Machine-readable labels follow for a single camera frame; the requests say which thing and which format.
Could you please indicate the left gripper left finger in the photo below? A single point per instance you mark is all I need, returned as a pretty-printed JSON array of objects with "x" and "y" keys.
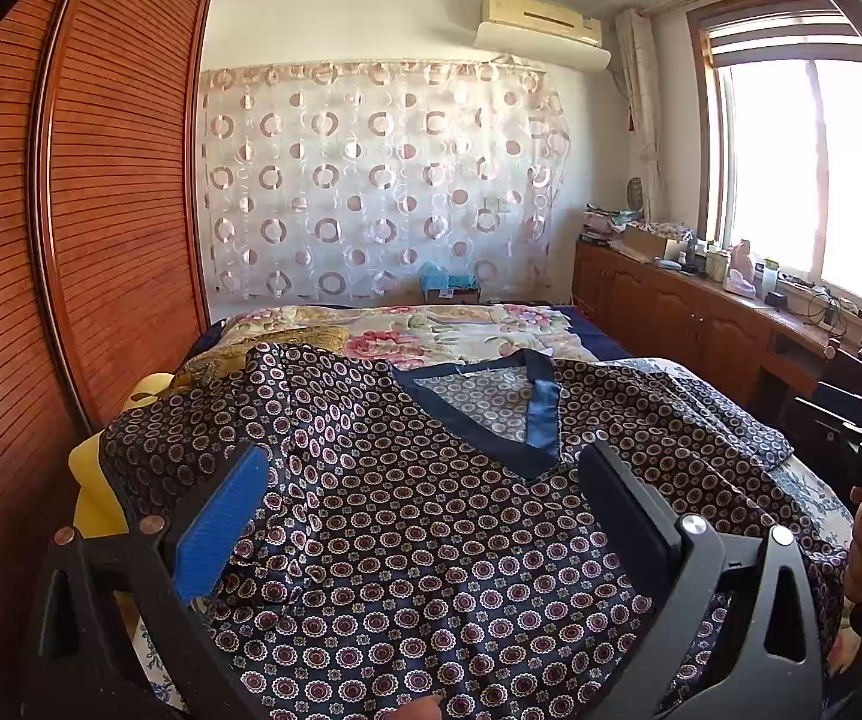
[{"x": 84, "y": 663}]

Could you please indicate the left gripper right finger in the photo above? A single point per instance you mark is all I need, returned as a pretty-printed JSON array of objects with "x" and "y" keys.
[{"x": 768, "y": 659}]

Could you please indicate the navy patterned silk garment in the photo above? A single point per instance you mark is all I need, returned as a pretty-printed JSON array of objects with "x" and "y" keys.
[{"x": 424, "y": 532}]

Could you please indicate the person left hand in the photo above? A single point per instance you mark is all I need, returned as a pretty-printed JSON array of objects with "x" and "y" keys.
[{"x": 424, "y": 708}]

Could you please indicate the blue white floral cover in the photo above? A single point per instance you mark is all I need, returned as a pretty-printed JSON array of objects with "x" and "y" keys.
[{"x": 807, "y": 493}]

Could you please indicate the wooden window-side cabinet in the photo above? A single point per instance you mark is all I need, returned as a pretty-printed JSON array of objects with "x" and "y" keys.
[{"x": 751, "y": 352}]

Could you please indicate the cardboard box on cabinet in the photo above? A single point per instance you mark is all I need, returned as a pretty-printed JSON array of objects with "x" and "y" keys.
[{"x": 651, "y": 245}]

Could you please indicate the pink floral quilt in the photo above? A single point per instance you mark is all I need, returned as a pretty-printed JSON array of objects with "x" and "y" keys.
[{"x": 401, "y": 333}]

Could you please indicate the beige tied window curtain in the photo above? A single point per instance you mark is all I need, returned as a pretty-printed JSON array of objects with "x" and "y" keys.
[{"x": 641, "y": 76}]

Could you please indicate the sheer circle-pattern curtain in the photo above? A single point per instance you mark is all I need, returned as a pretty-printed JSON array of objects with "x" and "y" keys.
[{"x": 343, "y": 183}]

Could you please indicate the wooden louvered wardrobe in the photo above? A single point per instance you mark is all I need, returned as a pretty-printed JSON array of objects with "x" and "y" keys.
[{"x": 99, "y": 274}]

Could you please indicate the window with wooden frame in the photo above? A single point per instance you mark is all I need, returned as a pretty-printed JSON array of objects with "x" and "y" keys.
[{"x": 780, "y": 111}]

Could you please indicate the wall air conditioner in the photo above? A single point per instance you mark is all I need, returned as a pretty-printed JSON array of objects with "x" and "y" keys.
[{"x": 535, "y": 30}]

